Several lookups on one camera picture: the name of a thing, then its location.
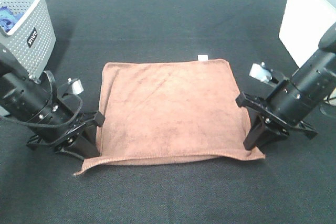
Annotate white plastic bin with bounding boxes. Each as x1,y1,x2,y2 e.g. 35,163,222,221
279,0,335,67

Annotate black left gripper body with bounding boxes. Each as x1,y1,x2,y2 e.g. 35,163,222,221
26,84,105,150

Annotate grey perforated laundry basket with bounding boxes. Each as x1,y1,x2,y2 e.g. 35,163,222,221
1,0,56,80

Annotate brown microfiber towel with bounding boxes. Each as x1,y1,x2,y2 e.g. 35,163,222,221
81,59,265,172

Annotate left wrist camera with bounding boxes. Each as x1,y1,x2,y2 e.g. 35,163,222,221
67,78,84,95

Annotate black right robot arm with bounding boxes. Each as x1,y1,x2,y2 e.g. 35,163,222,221
236,25,335,150

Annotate blue cloth in basket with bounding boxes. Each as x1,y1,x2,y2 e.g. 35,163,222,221
1,6,17,33

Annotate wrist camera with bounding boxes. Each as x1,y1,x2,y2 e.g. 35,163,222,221
249,62,272,83
67,78,84,95

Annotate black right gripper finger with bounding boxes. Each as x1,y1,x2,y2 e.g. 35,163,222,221
243,115,268,151
256,126,289,148

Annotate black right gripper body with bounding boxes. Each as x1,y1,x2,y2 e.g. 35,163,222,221
236,73,318,138

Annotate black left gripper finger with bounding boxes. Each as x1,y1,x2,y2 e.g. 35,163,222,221
54,136,100,160
82,120,97,145

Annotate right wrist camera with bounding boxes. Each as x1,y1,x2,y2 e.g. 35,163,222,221
249,62,272,83

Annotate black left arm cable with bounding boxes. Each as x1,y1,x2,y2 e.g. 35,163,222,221
0,73,83,127

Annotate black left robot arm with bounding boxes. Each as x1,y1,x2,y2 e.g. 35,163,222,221
1,46,105,160

